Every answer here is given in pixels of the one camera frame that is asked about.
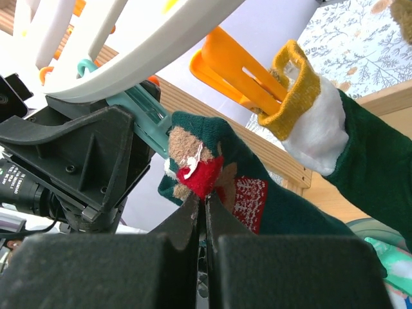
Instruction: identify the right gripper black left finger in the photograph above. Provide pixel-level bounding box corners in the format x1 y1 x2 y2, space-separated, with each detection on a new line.
1 196 200 308

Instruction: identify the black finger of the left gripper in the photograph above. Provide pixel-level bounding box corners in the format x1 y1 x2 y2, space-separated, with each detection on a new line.
1 106 154 212

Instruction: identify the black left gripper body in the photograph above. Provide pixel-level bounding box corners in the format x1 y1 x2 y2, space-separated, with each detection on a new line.
1 156 129 233

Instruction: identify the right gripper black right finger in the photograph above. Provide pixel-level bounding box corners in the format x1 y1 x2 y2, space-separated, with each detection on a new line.
205 194 392 308

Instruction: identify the teal clothespin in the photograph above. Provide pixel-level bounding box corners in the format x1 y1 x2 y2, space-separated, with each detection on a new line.
77 58 172 159

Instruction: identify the reindeer sock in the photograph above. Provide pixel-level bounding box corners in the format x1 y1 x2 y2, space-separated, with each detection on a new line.
158 111 353 236

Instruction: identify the white round sock hanger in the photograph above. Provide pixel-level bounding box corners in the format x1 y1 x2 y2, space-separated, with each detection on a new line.
13 1 240 103

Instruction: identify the wooden drying rack stand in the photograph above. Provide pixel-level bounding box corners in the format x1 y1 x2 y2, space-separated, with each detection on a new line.
1 24 321 206

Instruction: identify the clear glass sock container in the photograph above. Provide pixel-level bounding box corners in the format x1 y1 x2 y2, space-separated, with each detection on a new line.
347 218 411 308

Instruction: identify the yellow orange clothespin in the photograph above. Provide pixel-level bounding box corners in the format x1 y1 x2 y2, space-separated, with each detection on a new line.
190 27 287 115

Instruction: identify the floral table mat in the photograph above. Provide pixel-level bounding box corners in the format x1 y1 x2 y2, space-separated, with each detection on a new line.
246 0 412 136

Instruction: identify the brown striped-cuff sock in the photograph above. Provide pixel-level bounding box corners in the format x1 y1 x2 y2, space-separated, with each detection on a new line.
390 0 412 45

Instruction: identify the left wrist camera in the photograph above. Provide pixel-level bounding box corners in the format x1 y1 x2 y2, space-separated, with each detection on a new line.
0 73 33 122

